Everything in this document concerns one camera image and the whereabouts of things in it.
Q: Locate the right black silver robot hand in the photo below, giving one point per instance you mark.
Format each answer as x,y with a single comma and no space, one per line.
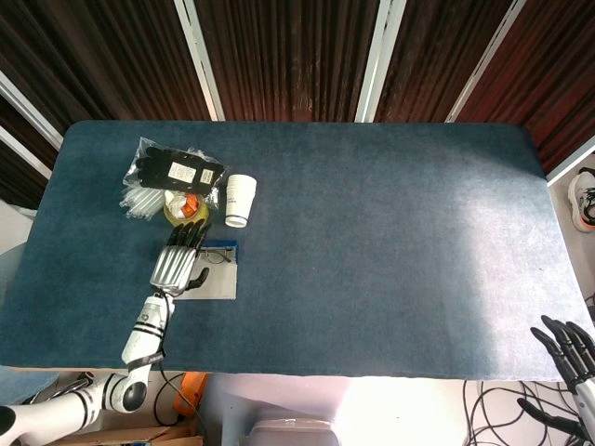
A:
569,353

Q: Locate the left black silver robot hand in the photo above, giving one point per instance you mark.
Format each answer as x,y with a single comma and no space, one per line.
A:
174,269

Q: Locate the black eyeglasses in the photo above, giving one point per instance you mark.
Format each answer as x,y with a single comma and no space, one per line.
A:
216,257

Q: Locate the blue rectangular box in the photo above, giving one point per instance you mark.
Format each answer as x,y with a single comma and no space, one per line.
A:
218,283

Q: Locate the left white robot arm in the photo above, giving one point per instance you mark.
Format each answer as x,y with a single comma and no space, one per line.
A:
144,334

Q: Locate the yellow tape roll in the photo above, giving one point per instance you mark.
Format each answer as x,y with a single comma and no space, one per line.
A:
203,211

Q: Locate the crumpled white orange wrapper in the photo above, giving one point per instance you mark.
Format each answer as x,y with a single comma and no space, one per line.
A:
176,202

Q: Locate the bag of clear tubes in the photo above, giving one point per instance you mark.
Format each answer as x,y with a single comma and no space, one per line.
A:
139,202

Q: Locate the white paper cup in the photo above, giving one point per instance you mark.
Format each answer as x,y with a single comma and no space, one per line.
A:
239,195

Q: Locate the bag of black gloves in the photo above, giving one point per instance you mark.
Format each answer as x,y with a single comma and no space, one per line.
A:
153,169

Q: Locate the orange tool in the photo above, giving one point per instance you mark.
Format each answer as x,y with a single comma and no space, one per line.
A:
190,390

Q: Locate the white orange sneaker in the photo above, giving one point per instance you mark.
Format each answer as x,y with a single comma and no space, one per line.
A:
581,200

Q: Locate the cardboard box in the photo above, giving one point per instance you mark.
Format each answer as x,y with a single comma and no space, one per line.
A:
139,436

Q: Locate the blue denim fabric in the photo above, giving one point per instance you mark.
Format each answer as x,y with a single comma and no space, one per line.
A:
23,383

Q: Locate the blue table cloth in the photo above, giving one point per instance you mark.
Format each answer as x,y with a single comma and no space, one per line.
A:
372,232

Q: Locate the grey plastic bin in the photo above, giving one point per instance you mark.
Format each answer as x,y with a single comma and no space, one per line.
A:
293,434

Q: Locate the brown pleated screen panel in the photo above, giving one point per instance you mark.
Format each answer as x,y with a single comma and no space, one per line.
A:
558,69
432,56
288,60
116,60

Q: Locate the white screen frame post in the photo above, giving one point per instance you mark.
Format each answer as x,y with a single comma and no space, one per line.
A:
201,60
572,162
485,60
28,109
25,151
379,60

